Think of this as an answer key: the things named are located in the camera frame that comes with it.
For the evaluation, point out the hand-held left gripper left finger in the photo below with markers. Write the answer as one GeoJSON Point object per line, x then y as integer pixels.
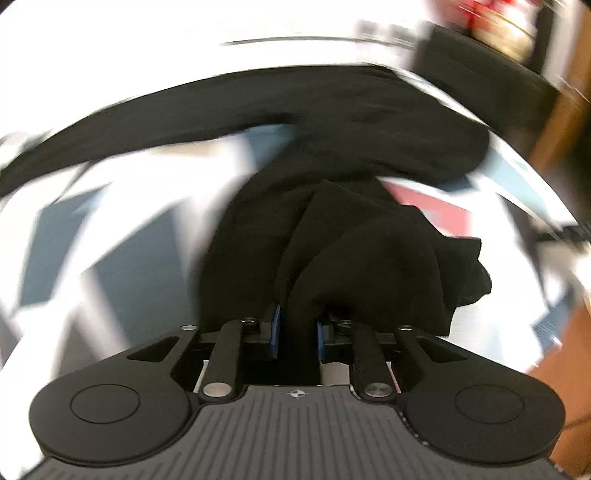
{"type": "Point", "coordinates": [275, 332]}

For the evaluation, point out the black printer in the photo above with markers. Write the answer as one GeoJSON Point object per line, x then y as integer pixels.
{"type": "Point", "coordinates": [508, 92]}

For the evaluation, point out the black garment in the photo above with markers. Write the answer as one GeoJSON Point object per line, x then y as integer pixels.
{"type": "Point", "coordinates": [346, 230]}

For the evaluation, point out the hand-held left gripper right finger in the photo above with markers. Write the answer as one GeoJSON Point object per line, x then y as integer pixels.
{"type": "Point", "coordinates": [320, 342]}

